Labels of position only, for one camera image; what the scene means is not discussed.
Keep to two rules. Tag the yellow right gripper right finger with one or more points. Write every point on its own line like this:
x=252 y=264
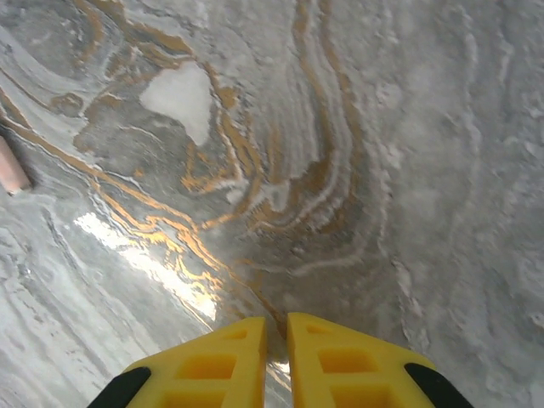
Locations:
x=353 y=370

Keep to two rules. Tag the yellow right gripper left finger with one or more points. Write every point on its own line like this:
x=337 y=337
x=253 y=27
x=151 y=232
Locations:
x=204 y=370

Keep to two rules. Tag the pink earbud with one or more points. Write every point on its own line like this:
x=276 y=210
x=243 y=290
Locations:
x=10 y=166

